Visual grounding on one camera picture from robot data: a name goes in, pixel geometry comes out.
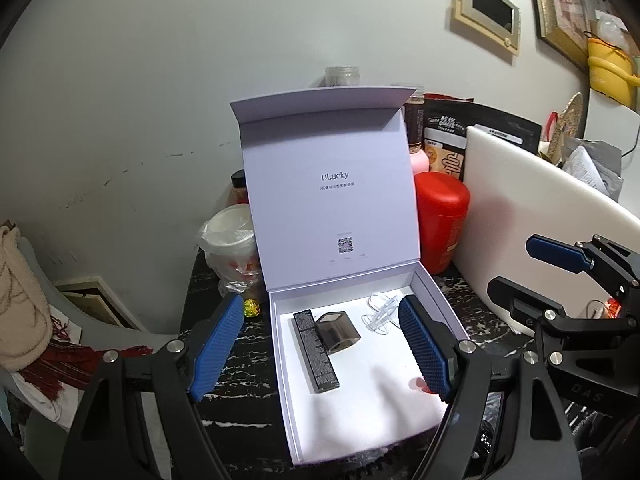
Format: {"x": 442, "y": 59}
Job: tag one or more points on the black long box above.
{"x": 315, "y": 355}

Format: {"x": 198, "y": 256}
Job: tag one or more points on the white gift box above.
{"x": 350, "y": 200}

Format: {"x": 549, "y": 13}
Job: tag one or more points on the yellow pot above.
{"x": 607, "y": 67}

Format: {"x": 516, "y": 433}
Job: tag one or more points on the white printed cloth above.
{"x": 55, "y": 410}

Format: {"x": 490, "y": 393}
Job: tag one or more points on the clear plastic hair clip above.
{"x": 380, "y": 315}

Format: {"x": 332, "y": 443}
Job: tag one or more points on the cup in plastic bag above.
{"x": 230, "y": 245}

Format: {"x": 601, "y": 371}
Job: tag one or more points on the grey bag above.
{"x": 607, "y": 160}

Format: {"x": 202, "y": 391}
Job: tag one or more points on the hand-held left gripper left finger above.
{"x": 215, "y": 345}

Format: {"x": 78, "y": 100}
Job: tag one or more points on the wooden frame on floor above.
{"x": 85, "y": 300}

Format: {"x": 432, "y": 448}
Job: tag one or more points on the clear glass jar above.
{"x": 342, "y": 76}

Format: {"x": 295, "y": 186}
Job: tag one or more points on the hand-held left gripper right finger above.
{"x": 425, "y": 345}

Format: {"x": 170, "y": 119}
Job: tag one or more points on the cream picture frame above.
{"x": 487, "y": 7}

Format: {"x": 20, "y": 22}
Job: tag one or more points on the round woven mat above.
{"x": 570, "y": 120}

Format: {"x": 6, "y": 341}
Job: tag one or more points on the dark translucent cube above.
{"x": 337, "y": 332}

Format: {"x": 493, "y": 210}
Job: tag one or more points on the beige cloth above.
{"x": 20, "y": 310}

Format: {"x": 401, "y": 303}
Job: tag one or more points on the large dark picture frame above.
{"x": 560, "y": 5}

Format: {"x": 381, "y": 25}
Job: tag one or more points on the red fringed scarf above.
{"x": 65, "y": 365}

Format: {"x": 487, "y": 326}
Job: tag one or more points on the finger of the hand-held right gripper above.
{"x": 555, "y": 255}
{"x": 525, "y": 302}

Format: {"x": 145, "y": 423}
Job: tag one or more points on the white foam board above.
{"x": 525, "y": 210}

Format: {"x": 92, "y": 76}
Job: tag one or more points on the grey chair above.
{"x": 75, "y": 310}

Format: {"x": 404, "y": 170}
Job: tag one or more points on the jar with black lid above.
{"x": 240, "y": 190}

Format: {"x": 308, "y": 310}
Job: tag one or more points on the pink bottle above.
{"x": 420, "y": 162}

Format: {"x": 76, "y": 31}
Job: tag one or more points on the black food bag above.
{"x": 450, "y": 125}

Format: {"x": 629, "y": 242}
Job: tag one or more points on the jar with dark label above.
{"x": 414, "y": 125}

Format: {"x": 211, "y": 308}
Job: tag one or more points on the red canister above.
{"x": 440, "y": 220}

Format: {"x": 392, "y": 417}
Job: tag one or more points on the gold foil ball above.
{"x": 251, "y": 307}

